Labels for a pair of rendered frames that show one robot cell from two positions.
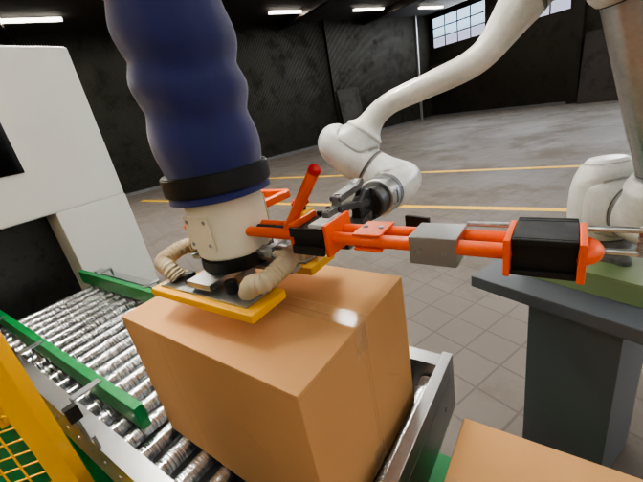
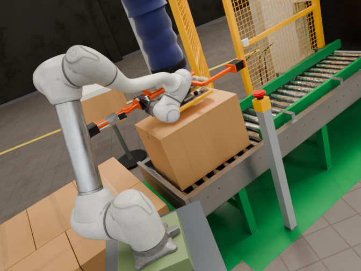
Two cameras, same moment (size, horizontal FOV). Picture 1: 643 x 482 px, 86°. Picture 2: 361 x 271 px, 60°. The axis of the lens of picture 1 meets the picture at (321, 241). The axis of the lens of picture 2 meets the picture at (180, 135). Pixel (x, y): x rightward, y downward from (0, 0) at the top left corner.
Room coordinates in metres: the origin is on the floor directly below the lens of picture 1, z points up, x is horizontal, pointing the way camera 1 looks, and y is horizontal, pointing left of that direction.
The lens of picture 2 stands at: (1.62, -1.53, 1.74)
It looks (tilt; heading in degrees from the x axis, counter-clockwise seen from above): 27 degrees down; 119
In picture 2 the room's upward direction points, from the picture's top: 21 degrees counter-clockwise
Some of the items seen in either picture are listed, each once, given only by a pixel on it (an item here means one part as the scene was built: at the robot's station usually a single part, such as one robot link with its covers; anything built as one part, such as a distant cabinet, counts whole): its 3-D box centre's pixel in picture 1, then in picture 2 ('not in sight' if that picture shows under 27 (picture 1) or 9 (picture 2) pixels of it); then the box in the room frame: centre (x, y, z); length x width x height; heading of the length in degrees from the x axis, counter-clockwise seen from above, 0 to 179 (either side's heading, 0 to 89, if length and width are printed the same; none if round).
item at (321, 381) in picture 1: (274, 360); (193, 134); (0.76, 0.19, 0.75); 0.60 x 0.40 x 0.40; 51
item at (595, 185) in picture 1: (606, 195); (134, 216); (0.88, -0.80, 0.98); 0.18 x 0.16 x 0.22; 1
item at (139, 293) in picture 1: (151, 291); (336, 83); (1.69, 0.94, 0.60); 1.60 x 0.11 x 0.09; 52
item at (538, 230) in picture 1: (543, 249); (91, 129); (0.38, -0.27, 1.14); 0.08 x 0.07 x 0.05; 52
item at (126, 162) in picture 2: not in sight; (121, 139); (-0.57, 1.05, 0.31); 0.40 x 0.40 x 0.62
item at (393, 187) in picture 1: (380, 195); (157, 108); (0.78, -0.16, 1.14); 0.09 x 0.06 x 0.09; 52
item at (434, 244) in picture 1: (437, 243); (112, 119); (0.47, -0.17, 1.13); 0.07 x 0.07 x 0.04; 52
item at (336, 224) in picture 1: (321, 231); (142, 101); (0.60, 0.00, 1.14); 0.10 x 0.08 x 0.06; 142
